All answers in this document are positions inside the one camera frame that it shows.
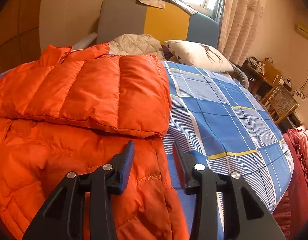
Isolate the red ruffled blanket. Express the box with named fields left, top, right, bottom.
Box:
left=273, top=129, right=308, bottom=239

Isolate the white deer print pillow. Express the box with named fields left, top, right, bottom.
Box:
left=164, top=40, right=234, bottom=73

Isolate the beige patterned curtain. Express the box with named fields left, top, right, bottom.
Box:
left=218, top=0, right=266, bottom=65

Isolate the grey yellow blue headboard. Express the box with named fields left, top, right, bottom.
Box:
left=96, top=0, right=220, bottom=48

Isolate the wooden wardrobe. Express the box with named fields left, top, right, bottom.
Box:
left=0, top=0, right=41, bottom=74

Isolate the blue plaid bed sheet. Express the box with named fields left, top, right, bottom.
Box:
left=163, top=61, right=294, bottom=239

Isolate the wooden side table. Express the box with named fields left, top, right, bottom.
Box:
left=241, top=57, right=292, bottom=97

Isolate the grey curved bed rail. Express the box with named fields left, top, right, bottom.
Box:
left=72, top=32, right=97, bottom=50

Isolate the beige quilted blanket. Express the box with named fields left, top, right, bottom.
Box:
left=108, top=34, right=165, bottom=60

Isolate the rattan wooden chair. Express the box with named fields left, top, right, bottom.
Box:
left=260, top=85, right=299, bottom=125

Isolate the orange puffer jacket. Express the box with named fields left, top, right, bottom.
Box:
left=0, top=43, right=189, bottom=239

